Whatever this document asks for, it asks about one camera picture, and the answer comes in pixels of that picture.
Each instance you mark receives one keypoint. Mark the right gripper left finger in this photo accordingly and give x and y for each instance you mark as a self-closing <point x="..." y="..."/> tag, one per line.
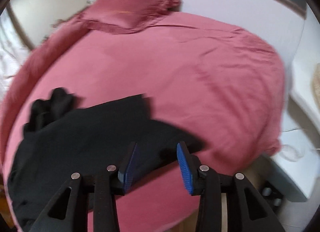
<point x="68" y="209"/>

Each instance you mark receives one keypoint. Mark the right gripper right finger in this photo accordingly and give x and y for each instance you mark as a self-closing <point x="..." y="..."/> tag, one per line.
<point x="246" y="208"/>

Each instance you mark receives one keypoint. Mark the black knitted garment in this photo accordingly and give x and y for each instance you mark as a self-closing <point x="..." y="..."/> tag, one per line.
<point x="60" y="139"/>

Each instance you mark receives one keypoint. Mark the white bedside table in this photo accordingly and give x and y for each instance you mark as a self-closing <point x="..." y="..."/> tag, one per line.
<point x="295" y="168"/>

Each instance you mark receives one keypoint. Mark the pink ruffled pillow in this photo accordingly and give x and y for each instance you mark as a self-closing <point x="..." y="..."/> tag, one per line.
<point x="125" y="16"/>

